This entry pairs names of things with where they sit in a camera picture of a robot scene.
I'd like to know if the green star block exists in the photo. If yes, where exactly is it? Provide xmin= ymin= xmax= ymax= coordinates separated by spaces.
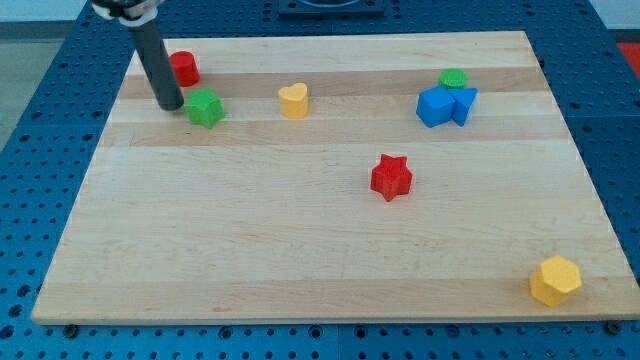
xmin=184 ymin=87 xmax=225 ymax=129

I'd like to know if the wooden board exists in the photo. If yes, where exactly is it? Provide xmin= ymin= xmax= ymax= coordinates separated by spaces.
xmin=32 ymin=31 xmax=639 ymax=325

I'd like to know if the blue cube block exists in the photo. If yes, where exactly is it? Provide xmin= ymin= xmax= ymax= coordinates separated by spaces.
xmin=416 ymin=86 xmax=455 ymax=128

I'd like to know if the blue triangle block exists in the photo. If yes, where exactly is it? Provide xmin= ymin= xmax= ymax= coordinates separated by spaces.
xmin=448 ymin=88 xmax=479 ymax=127

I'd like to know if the yellow heart block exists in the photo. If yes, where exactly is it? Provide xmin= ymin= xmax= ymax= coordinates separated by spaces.
xmin=278 ymin=82 xmax=309 ymax=119

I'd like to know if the red cylinder block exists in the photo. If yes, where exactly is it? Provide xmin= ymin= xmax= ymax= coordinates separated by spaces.
xmin=169 ymin=51 xmax=200 ymax=87

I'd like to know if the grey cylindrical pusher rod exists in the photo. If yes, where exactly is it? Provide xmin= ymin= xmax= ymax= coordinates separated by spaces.
xmin=129 ymin=20 xmax=184 ymax=111

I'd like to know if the yellow hexagon block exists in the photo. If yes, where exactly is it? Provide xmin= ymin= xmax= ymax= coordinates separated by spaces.
xmin=529 ymin=255 xmax=582 ymax=307

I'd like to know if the red star block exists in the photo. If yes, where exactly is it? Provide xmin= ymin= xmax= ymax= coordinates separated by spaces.
xmin=370 ymin=153 xmax=413 ymax=202

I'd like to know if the green cylinder block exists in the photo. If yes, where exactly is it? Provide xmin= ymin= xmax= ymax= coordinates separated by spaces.
xmin=439 ymin=68 xmax=468 ymax=89

